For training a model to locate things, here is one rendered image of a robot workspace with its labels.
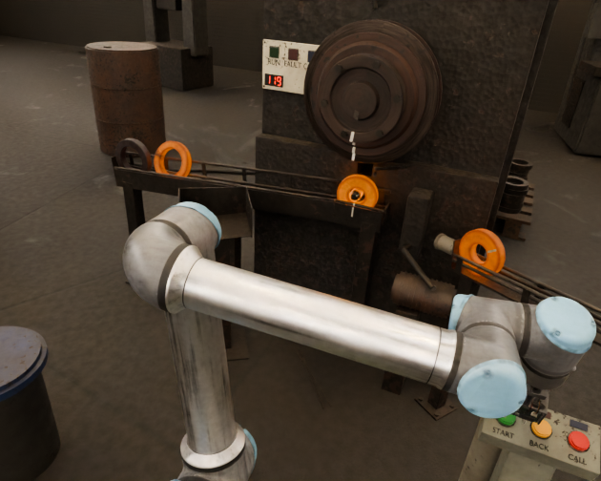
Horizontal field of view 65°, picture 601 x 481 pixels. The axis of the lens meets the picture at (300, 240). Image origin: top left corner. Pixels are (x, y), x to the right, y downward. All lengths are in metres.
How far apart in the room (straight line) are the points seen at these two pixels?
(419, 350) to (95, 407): 1.52
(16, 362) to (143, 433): 0.53
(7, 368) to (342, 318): 1.14
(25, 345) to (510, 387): 1.38
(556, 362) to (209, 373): 0.64
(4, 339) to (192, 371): 0.84
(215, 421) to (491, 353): 0.62
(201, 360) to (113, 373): 1.16
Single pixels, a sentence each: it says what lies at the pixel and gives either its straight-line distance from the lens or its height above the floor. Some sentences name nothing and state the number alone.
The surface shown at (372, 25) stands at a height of 1.33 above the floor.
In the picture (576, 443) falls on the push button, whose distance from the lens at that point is 1.26.
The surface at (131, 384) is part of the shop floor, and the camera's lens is 2.07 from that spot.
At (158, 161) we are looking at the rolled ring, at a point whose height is 0.68.
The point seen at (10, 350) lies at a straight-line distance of 1.68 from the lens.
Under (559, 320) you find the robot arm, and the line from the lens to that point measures 0.85.
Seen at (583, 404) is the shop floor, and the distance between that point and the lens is 2.34.
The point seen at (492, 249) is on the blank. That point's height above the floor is 0.75.
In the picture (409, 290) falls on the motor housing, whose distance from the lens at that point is 1.72.
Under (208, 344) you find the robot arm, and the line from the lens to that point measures 0.99.
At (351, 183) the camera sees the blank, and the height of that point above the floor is 0.78.
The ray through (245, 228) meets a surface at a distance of 1.80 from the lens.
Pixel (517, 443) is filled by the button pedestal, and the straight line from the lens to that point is 1.23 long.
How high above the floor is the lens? 1.45
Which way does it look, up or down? 29 degrees down
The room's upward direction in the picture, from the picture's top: 4 degrees clockwise
